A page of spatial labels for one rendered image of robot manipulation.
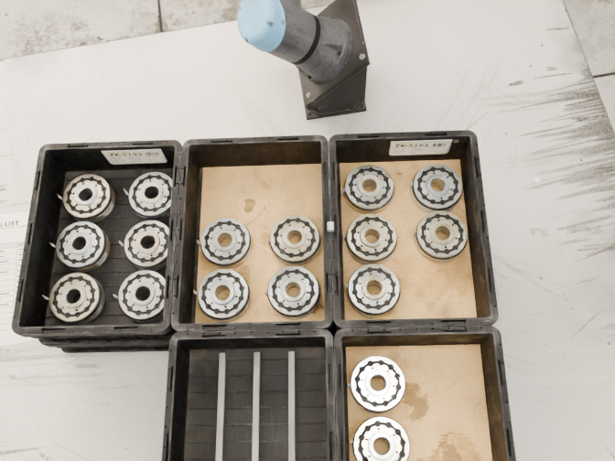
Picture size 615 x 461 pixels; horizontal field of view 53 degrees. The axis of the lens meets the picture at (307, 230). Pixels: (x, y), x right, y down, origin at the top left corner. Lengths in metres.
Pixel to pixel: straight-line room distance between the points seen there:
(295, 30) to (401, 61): 0.39
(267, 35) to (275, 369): 0.68
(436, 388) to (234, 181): 0.60
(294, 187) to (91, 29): 1.64
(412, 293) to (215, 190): 0.47
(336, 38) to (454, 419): 0.83
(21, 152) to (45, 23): 1.26
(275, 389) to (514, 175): 0.75
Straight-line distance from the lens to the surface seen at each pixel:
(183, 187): 1.27
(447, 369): 1.25
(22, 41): 2.89
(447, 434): 1.24
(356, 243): 1.26
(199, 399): 1.26
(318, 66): 1.44
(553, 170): 1.58
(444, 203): 1.31
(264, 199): 1.34
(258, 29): 1.35
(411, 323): 1.15
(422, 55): 1.68
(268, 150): 1.31
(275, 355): 1.24
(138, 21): 2.77
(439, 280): 1.29
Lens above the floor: 2.05
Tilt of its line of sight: 69 degrees down
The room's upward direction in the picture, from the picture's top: 8 degrees counter-clockwise
